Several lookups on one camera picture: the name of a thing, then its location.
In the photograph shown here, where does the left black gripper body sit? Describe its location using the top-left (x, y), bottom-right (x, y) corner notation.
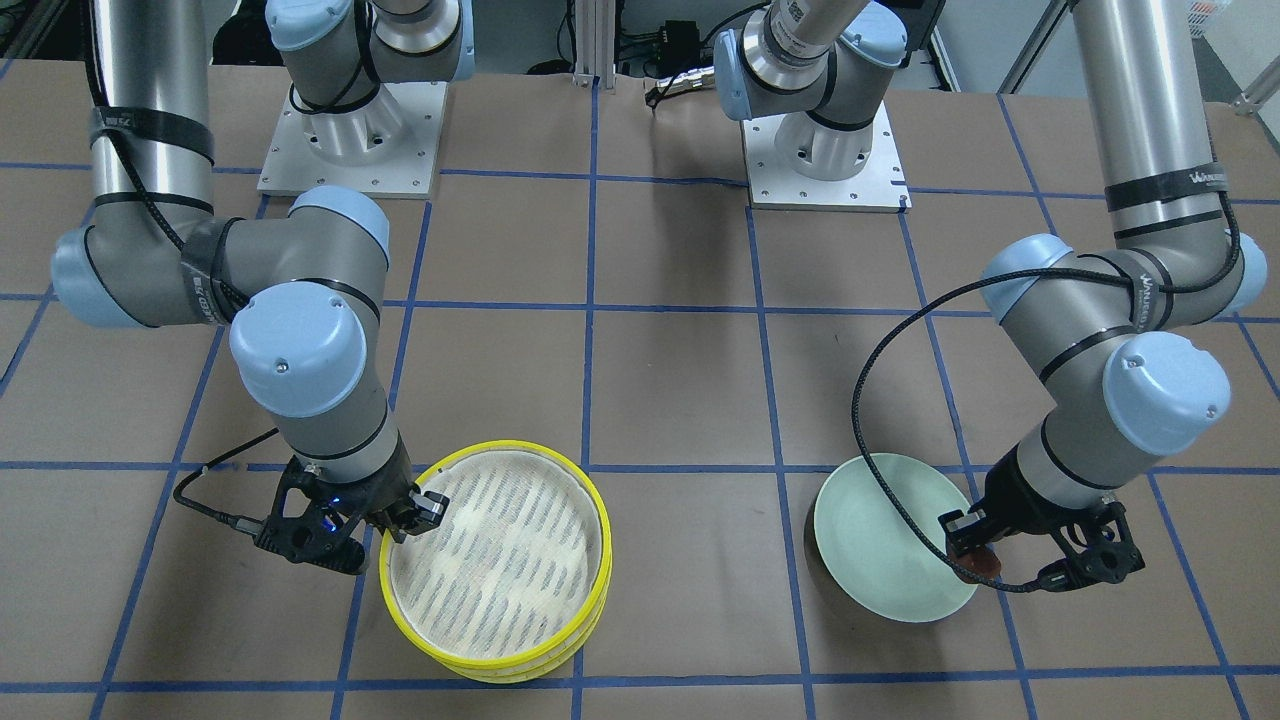
top-left (980, 446), bottom-right (1082, 536)

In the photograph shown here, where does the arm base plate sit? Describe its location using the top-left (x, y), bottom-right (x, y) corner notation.
top-left (740, 102), bottom-right (913, 214)
top-left (257, 82), bottom-right (451, 200)

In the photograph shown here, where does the aluminium frame post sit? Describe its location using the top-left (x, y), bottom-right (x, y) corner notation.
top-left (571, 0), bottom-right (620, 94)

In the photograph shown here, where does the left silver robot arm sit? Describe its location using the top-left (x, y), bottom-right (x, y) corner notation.
top-left (884, 1), bottom-right (1267, 561)

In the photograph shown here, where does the yellow bamboo steamer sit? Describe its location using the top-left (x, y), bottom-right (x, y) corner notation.
top-left (378, 439), bottom-right (613, 667)
top-left (428, 591), bottom-right (608, 685)

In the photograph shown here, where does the green plate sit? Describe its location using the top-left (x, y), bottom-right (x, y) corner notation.
top-left (814, 454), bottom-right (977, 623)

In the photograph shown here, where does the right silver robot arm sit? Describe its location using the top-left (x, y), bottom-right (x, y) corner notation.
top-left (51, 1), bottom-right (448, 555)

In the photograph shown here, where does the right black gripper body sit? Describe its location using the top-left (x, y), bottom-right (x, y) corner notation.
top-left (325, 436), bottom-right (416, 527)

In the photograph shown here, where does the brown bun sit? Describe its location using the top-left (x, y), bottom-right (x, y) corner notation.
top-left (952, 546), bottom-right (1002, 582)

